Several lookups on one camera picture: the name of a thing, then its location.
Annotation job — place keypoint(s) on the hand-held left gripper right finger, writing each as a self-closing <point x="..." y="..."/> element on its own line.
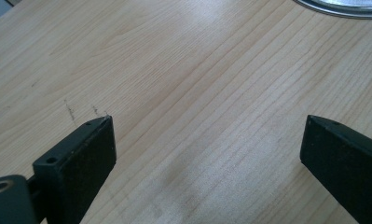
<point x="345" y="168"/>

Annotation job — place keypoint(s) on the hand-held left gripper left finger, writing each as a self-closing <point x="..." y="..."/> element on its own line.
<point x="81" y="168"/>

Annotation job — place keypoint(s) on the silver metal bowl rim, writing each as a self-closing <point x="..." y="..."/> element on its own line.
<point x="348" y="7"/>

